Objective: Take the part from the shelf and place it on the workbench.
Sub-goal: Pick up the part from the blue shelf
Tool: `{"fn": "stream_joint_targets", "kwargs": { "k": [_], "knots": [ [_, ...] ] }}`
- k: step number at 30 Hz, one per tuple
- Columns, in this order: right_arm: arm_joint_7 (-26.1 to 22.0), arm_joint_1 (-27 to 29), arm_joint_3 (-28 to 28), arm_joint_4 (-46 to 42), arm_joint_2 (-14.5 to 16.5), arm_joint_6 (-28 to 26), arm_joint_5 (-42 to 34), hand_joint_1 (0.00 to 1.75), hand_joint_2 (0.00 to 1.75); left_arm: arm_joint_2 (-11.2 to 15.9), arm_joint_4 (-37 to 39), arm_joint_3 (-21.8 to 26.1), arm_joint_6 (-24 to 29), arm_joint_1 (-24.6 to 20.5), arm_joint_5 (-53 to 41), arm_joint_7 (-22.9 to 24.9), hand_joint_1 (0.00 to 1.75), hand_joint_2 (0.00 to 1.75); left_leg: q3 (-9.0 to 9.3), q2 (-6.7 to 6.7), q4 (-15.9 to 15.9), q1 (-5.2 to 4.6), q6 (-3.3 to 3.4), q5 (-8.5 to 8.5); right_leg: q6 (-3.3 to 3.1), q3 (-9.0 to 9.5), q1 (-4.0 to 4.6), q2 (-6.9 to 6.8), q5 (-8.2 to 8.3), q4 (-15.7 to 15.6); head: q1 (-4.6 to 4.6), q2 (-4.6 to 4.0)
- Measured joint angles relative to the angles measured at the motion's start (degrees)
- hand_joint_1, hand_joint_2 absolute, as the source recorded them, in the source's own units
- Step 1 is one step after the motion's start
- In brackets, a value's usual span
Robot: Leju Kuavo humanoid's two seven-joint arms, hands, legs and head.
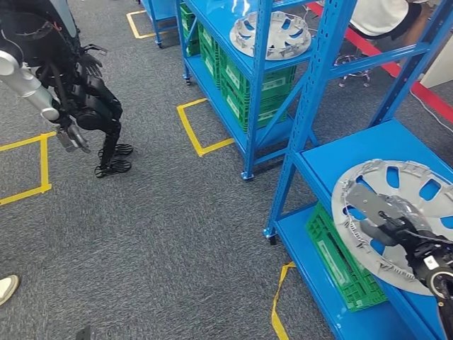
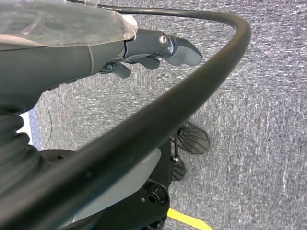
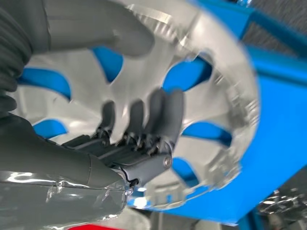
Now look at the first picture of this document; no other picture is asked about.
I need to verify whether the blue metal shelf rack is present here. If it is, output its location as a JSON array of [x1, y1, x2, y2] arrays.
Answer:
[[263, 0, 453, 340], [139, 0, 178, 48], [176, 0, 318, 181]]

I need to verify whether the grey plastic hubcap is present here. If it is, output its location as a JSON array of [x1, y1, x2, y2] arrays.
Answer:
[[229, 10, 313, 61], [331, 159, 453, 298]]

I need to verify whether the person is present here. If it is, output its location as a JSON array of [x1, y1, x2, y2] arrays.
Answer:
[[0, 274, 20, 307], [350, 0, 436, 47]]

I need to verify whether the white desk panel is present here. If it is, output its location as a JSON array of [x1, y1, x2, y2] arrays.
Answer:
[[420, 40, 453, 89]]

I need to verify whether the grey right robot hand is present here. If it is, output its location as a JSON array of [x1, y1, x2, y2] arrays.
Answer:
[[359, 194, 440, 255]]

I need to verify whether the black humanoid robot body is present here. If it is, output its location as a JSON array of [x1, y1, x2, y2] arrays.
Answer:
[[0, 0, 135, 179]]

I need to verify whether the yellow floor tape marking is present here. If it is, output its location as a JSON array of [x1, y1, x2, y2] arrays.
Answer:
[[176, 97, 234, 158], [0, 131, 57, 206], [126, 9, 157, 40], [271, 261, 296, 340]]

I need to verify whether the red floor tape line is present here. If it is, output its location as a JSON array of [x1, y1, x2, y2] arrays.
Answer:
[[307, 0, 453, 125]]

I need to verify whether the chrome chair base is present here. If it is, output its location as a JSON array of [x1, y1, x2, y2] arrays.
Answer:
[[335, 51, 372, 89]]

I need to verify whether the standing robot grey hand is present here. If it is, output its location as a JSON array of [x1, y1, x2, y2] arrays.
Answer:
[[54, 119, 91, 155]]

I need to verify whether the green plastic crate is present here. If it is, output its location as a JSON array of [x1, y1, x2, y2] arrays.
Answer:
[[219, 47, 298, 102], [305, 203, 387, 312], [197, 21, 222, 89], [221, 82, 289, 134], [179, 1, 201, 57]]

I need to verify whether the white floor cable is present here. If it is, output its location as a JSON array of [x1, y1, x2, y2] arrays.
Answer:
[[410, 89, 453, 135]]

